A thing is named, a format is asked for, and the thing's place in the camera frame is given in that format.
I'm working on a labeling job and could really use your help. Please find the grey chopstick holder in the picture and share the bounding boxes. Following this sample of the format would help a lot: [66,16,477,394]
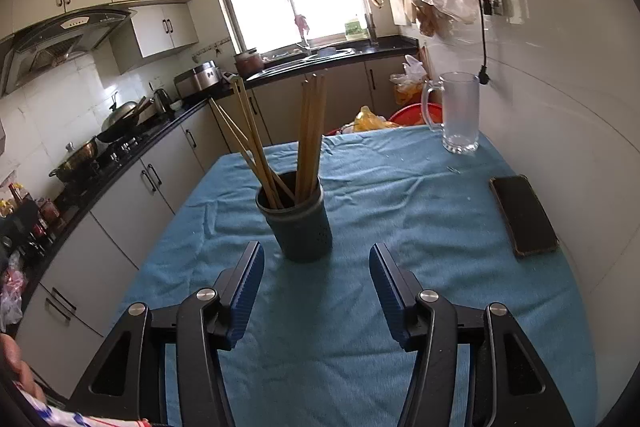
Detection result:
[255,171,334,264]

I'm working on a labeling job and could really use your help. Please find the black smartphone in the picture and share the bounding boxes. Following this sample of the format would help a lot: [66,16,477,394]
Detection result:
[488,174,561,260]

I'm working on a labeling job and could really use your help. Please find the gas stove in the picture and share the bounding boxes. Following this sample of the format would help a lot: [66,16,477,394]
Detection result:
[95,129,152,168]

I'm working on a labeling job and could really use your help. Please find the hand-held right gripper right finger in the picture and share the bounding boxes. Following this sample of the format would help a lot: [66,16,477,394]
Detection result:
[368,242,576,427]

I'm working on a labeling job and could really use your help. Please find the cream base cabinets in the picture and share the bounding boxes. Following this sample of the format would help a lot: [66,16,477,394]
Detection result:
[12,57,427,344]

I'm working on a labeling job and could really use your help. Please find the wok with lid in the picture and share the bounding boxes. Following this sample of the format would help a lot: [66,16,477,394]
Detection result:
[97,99,152,143]

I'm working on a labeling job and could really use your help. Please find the bundle of wooden chopsticks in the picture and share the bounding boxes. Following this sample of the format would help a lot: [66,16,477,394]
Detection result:
[209,73,329,210]

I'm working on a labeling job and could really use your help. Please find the brown clay pot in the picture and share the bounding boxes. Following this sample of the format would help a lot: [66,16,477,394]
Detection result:
[234,48,265,78]

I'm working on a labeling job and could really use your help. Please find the pink printed plastic bag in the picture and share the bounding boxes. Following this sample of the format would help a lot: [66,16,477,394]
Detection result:
[0,251,27,334]

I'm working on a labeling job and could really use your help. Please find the patterned clothing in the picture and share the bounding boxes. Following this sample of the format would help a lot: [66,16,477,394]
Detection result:
[15,382,152,427]

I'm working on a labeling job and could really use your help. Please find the orange plastic bag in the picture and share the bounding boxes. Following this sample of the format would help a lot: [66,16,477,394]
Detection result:
[391,79,430,106]

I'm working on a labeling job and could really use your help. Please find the hanging cutting board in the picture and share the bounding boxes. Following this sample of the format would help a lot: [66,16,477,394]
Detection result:
[384,0,416,26]

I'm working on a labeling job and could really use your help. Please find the range hood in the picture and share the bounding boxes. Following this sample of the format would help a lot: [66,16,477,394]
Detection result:
[0,7,139,98]

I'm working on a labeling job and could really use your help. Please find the person's left hand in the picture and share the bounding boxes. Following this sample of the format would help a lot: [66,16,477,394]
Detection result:
[0,334,48,406]

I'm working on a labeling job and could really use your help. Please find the steel cooking pot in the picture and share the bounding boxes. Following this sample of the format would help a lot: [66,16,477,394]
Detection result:
[49,139,100,183]

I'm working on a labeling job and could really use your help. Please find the seasoning bottles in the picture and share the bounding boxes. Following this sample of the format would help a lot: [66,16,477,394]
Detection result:
[0,181,64,259]

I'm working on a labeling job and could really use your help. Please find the black kitchen countertop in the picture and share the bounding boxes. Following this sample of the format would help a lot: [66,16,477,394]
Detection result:
[0,36,419,274]

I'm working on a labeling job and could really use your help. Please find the white plastic bag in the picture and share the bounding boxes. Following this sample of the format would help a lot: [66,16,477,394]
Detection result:
[390,55,430,84]

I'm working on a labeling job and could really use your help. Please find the red plastic basin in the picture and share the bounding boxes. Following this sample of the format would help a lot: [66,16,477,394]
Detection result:
[387,103,446,128]

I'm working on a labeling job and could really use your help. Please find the blue tablecloth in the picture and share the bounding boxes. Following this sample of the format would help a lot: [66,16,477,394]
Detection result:
[112,124,599,427]

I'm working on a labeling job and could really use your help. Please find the yellow plastic bag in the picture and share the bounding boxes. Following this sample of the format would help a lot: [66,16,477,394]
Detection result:
[354,106,401,133]

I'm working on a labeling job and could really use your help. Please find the steel sink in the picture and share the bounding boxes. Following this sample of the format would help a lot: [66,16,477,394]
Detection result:
[262,48,357,73]

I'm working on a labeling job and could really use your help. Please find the steel rice cooker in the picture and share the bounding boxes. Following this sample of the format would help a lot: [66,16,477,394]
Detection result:
[173,61,224,98]

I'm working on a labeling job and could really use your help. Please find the clear glass mug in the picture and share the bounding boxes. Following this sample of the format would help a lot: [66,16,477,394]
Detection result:
[421,71,482,154]

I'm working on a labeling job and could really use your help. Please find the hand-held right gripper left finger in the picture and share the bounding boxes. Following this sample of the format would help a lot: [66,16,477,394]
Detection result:
[65,241,265,427]

